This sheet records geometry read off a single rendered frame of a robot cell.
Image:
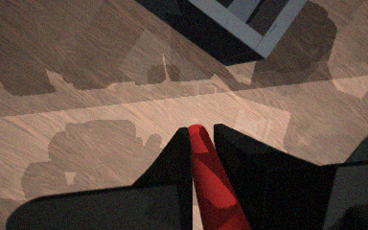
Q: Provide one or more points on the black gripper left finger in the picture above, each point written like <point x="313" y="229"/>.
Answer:
<point x="160" y="199"/>

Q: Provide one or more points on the red peg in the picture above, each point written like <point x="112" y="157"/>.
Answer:
<point x="217" y="203"/>

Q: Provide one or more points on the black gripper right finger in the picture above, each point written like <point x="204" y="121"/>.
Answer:
<point x="279" y="191"/>

